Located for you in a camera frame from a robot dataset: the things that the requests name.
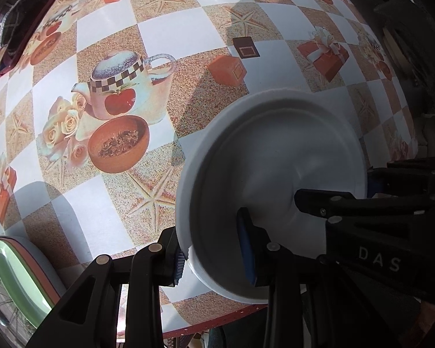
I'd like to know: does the green square plate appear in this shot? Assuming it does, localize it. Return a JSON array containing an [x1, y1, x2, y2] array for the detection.
[[0, 239, 55, 328]]

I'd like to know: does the white round plate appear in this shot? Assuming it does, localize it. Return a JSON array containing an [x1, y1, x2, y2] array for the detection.
[[176, 89, 367, 304]]

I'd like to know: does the blue square plate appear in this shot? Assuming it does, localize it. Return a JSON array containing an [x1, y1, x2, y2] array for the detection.
[[11, 236, 66, 297]]

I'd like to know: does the orange square plate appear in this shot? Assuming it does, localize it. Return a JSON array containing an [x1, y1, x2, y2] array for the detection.
[[0, 236, 62, 306]]

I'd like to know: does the patterned vinyl tablecloth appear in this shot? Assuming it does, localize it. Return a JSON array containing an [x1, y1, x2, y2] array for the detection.
[[0, 0, 420, 340]]

